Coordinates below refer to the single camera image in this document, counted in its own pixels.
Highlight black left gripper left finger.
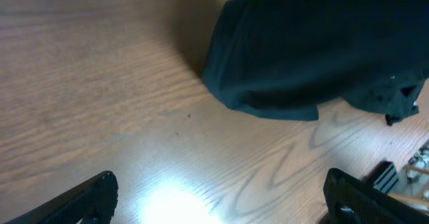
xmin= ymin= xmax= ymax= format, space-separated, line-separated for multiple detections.
xmin=7 ymin=170 xmax=119 ymax=224

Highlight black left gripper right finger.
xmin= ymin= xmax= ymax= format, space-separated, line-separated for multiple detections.
xmin=323 ymin=168 xmax=428 ymax=224

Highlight black leggings with orange waistband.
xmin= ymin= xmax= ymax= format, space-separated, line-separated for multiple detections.
xmin=202 ymin=0 xmax=428 ymax=125

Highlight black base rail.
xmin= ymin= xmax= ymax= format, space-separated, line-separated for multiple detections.
xmin=365 ymin=161 xmax=399 ymax=194

